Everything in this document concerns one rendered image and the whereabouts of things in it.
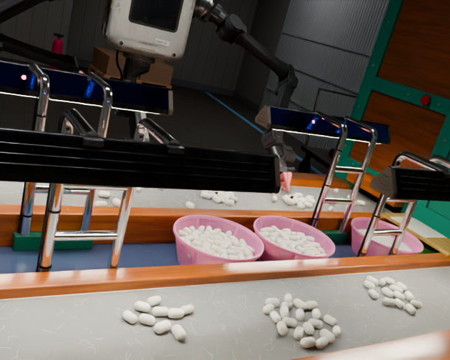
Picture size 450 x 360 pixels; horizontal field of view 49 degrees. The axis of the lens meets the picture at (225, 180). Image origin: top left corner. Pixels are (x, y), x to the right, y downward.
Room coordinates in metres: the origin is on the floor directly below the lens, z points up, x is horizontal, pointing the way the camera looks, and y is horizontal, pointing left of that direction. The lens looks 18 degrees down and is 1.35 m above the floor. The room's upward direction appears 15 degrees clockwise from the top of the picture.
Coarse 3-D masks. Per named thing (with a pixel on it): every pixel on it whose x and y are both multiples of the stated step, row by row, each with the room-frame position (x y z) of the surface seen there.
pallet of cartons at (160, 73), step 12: (96, 48) 7.63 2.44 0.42; (96, 60) 7.53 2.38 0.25; (108, 60) 7.15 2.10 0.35; (120, 60) 7.25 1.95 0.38; (156, 60) 8.00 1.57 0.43; (96, 72) 7.39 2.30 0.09; (108, 72) 7.15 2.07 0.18; (156, 72) 7.63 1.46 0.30; (168, 72) 7.74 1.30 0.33; (156, 84) 8.02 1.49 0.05; (168, 84) 7.77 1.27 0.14
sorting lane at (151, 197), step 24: (0, 192) 1.24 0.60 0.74; (96, 192) 1.42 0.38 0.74; (120, 192) 1.47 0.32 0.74; (144, 192) 1.53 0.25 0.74; (168, 192) 1.59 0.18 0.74; (192, 192) 1.65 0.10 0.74; (240, 192) 1.79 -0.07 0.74; (288, 192) 1.95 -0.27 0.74; (312, 192) 2.05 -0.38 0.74; (336, 192) 2.15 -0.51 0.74
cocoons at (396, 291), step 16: (368, 288) 1.26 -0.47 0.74; (384, 288) 1.26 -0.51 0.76; (400, 288) 1.28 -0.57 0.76; (144, 304) 0.87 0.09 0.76; (272, 304) 1.01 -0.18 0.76; (288, 304) 1.03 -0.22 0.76; (304, 304) 1.05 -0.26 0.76; (384, 304) 1.19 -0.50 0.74; (400, 304) 1.19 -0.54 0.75; (416, 304) 1.22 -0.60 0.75; (128, 320) 0.82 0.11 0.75; (144, 320) 0.83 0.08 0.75; (288, 320) 0.96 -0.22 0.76; (176, 336) 0.81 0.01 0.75
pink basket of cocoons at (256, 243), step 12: (192, 216) 1.37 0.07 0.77; (204, 216) 1.40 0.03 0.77; (180, 228) 1.32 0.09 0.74; (216, 228) 1.40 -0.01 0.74; (228, 228) 1.40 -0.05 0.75; (240, 228) 1.39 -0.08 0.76; (180, 240) 1.19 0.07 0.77; (252, 240) 1.35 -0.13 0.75; (180, 252) 1.21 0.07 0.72; (192, 252) 1.17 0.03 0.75; (204, 252) 1.16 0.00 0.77; (180, 264) 1.23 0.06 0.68; (192, 264) 1.18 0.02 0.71
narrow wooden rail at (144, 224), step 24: (0, 216) 1.08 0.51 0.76; (72, 216) 1.18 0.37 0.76; (96, 216) 1.22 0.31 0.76; (144, 216) 1.29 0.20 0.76; (168, 216) 1.34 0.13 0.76; (216, 216) 1.43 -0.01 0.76; (240, 216) 1.48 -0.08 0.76; (288, 216) 1.60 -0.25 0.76; (336, 216) 1.74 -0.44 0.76; (360, 216) 1.81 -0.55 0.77; (0, 240) 1.08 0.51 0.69; (96, 240) 1.22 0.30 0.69; (144, 240) 1.30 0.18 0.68; (168, 240) 1.35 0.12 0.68
